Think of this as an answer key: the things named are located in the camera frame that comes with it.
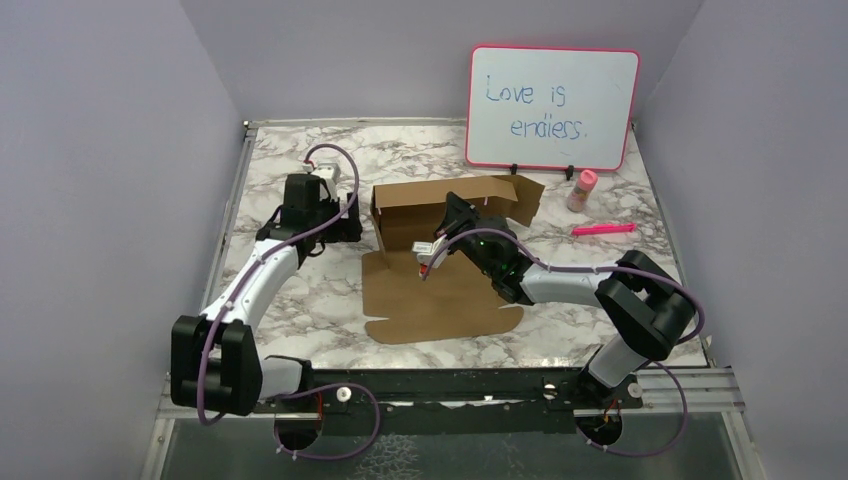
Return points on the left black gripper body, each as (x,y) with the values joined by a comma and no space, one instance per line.
(326,208)

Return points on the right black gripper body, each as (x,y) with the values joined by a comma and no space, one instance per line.
(467,247)

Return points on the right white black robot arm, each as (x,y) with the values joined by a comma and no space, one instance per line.
(651,312)

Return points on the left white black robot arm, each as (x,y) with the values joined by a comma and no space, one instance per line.
(214,362)

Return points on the pink capped small bottle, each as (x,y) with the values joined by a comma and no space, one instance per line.
(585,183)

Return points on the pink marker pen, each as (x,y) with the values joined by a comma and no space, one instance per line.
(604,229)

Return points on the pink framed whiteboard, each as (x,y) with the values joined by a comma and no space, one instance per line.
(550,108)

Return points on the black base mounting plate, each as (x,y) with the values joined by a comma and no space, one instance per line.
(356,402)

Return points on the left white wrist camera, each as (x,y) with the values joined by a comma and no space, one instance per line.
(329,173)

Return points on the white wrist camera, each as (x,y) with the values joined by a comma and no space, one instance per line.
(329,173)
(429,254)

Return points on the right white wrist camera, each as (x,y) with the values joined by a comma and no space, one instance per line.
(429,254)

